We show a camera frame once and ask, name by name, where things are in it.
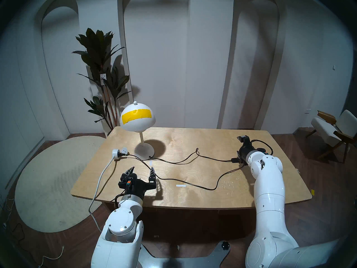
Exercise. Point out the white round extension socket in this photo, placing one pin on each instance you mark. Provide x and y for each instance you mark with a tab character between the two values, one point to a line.
115	153

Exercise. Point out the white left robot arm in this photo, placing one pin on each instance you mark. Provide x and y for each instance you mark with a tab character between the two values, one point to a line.
122	222

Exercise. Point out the light wooden table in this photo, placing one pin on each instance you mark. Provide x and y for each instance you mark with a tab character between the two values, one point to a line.
200	140

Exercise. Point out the beige oval rug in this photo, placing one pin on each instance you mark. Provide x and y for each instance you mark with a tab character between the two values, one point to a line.
53	175

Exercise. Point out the black star knob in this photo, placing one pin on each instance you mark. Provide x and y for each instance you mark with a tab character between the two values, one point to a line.
225	245

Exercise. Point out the tall green leafy plant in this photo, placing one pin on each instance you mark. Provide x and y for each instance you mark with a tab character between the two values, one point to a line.
96	47

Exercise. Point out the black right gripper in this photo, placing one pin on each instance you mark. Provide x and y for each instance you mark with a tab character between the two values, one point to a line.
245	154

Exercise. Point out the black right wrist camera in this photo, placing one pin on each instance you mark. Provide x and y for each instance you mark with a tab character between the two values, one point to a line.
243	139

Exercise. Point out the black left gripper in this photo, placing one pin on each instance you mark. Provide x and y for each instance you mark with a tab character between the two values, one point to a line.
135	187

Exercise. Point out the white plant tag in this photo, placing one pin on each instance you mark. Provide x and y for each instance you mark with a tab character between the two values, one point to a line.
103	79

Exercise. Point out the grey metal robot base plate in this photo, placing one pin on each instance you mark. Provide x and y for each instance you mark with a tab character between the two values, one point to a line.
178	261

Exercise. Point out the black power plug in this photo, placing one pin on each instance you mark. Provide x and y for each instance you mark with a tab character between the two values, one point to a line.
122	154

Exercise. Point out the white lamp with yellow tape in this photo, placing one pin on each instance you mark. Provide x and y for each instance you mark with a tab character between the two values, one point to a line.
138	122

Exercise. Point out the white wooden armchair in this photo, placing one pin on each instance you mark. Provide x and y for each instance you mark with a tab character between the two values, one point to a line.
326	129

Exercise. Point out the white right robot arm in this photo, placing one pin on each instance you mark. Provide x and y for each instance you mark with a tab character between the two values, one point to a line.
269	192

